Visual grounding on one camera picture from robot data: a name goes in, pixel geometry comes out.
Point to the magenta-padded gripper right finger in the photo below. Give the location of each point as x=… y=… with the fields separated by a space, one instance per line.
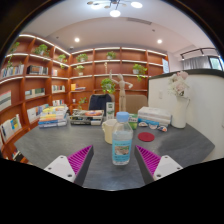
x=163 y=166

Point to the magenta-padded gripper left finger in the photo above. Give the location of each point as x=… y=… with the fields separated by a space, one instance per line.
x=63 y=166

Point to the clear blue-capped water bottle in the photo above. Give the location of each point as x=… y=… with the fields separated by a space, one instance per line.
x=122 y=146

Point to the flat round red coaster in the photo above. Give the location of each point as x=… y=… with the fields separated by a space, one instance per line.
x=146 y=137

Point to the small printed sticker badge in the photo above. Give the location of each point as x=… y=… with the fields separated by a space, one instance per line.
x=143 y=124
x=153 y=126
x=162 y=128

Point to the stack of colourful books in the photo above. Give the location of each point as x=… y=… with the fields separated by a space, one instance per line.
x=52 y=117

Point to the white ceramic vase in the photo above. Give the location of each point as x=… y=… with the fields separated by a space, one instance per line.
x=180 y=115

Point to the stack of dark books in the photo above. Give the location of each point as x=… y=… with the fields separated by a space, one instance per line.
x=86 y=117

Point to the cream ceramic mug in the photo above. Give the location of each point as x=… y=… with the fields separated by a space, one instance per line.
x=107 y=131

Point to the beige upholstered chair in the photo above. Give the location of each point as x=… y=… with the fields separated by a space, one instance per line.
x=136 y=104

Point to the dark navy chair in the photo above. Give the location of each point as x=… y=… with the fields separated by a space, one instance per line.
x=99 y=103

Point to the tall green and white carton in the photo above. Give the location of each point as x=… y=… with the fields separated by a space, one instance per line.
x=110 y=110

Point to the pink and white flower bouquet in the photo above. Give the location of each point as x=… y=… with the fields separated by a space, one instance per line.
x=178 y=83

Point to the wooden artist mannequin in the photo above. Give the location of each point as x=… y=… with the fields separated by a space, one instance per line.
x=122 y=90

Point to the orange wooden shelf unit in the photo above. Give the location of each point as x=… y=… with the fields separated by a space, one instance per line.
x=93 y=70

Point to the round recessed ceiling light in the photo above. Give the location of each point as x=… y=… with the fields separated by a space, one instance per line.
x=77 y=39
x=159 y=41

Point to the multi-globe ceiling lamp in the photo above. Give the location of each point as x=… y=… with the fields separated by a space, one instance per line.
x=115 y=12

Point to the black track light rail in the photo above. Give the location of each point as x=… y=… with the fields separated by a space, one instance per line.
x=200 y=50

